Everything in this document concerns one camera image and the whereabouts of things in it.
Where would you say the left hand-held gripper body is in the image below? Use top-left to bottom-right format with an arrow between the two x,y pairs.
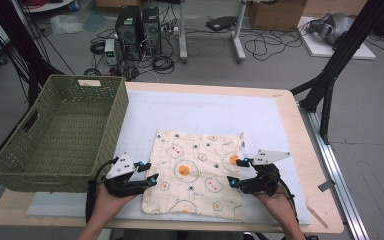
103,152 -> 148,199

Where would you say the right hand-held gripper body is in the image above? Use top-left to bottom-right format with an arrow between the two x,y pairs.
239,148 -> 292,197

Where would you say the cream printed cloth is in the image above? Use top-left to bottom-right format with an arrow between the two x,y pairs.
141,129 -> 246,223

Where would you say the green woven basket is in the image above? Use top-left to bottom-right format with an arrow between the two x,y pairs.
0,74 -> 130,194

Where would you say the person's left hand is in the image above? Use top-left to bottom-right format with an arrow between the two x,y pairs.
94,184 -> 138,222

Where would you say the person's right hand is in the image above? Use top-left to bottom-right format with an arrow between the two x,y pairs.
254,186 -> 298,228

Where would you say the grey tape piece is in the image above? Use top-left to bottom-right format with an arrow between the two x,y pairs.
317,179 -> 337,193

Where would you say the white grid mat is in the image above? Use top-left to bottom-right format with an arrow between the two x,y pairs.
26,89 -> 313,226

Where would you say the thin wooden stick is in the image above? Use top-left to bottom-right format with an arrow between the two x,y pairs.
305,203 -> 329,230

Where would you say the small white power supply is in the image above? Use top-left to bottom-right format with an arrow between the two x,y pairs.
104,38 -> 118,66

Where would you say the white floor board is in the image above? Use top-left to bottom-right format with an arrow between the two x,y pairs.
298,16 -> 377,61

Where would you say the black computer tower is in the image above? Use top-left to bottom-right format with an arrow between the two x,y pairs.
115,5 -> 144,62
141,5 -> 163,56

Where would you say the flat black box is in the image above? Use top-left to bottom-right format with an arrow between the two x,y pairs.
205,15 -> 238,32

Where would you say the brown cardboard box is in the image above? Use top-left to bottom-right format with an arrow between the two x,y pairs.
249,0 -> 308,32

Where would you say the grey headset device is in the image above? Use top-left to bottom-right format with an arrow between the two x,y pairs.
308,12 -> 356,46

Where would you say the teal floor sheet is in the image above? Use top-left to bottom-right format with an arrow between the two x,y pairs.
82,11 -> 109,33

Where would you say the clear plastic bag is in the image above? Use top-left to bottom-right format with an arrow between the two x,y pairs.
49,14 -> 84,36

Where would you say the right hand-held gripper cable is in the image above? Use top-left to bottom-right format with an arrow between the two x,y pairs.
278,178 -> 300,225

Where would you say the coiled black cable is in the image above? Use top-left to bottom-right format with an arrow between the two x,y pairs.
151,54 -> 176,75

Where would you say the black floor cable tangle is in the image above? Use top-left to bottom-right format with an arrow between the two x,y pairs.
243,28 -> 306,62

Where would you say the black metal frame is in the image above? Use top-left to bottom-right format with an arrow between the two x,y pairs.
0,0 -> 64,108
289,0 -> 384,145

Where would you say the white desk frame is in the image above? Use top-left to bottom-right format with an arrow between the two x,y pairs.
178,0 -> 248,64

